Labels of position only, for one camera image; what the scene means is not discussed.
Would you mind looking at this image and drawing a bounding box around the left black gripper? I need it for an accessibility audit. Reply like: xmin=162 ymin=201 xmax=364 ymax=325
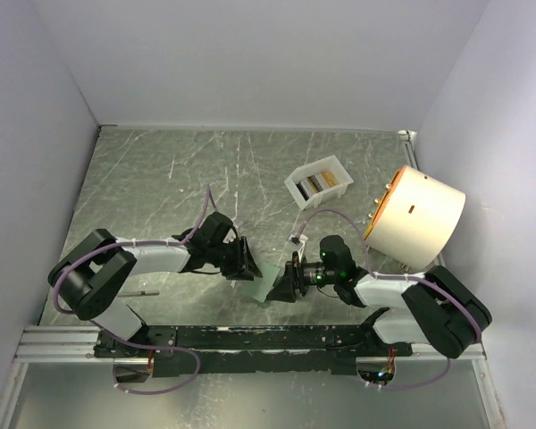
xmin=208 ymin=236 xmax=263 ymax=281

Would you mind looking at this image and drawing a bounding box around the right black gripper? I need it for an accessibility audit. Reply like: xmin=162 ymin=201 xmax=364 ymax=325
xmin=266 ymin=251 xmax=339 ymax=302

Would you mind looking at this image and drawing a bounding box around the green card holder wallet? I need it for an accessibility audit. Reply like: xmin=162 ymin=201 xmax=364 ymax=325
xmin=240 ymin=262 xmax=281 ymax=303

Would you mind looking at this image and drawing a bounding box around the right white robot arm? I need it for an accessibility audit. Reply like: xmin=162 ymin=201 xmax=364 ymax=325
xmin=266 ymin=235 xmax=492 ymax=359

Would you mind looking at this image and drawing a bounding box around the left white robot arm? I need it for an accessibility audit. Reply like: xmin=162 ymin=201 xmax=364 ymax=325
xmin=47 ymin=212 xmax=263 ymax=357

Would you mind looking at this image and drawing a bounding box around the black card in tray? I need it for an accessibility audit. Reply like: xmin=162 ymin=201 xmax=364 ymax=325
xmin=296 ymin=181 xmax=314 ymax=200

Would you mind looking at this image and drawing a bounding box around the white card tray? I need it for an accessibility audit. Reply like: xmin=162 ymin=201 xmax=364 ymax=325
xmin=284 ymin=156 xmax=354 ymax=211

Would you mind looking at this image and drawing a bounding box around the gold card in tray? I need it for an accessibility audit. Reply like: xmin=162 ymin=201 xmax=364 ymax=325
xmin=320 ymin=172 xmax=339 ymax=188

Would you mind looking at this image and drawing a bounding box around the small metal rod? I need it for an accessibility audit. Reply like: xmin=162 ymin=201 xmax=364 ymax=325
xmin=120 ymin=290 xmax=160 ymax=298

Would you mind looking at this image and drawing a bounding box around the beige cylindrical drum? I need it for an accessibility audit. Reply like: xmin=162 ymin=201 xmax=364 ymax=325
xmin=364 ymin=165 xmax=466 ymax=271

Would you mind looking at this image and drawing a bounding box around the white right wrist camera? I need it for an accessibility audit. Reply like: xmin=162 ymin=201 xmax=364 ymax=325
xmin=289 ymin=234 xmax=308 ymax=248

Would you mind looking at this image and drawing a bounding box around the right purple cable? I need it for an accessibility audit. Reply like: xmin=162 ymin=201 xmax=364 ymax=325
xmin=294 ymin=206 xmax=482 ymax=391

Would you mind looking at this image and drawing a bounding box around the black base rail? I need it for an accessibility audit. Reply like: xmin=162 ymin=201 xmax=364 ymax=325
xmin=93 ymin=324 xmax=415 ymax=379

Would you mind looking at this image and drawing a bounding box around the aluminium extrusion frame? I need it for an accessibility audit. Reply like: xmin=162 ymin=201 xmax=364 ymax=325
xmin=0 ymin=326 xmax=499 ymax=428

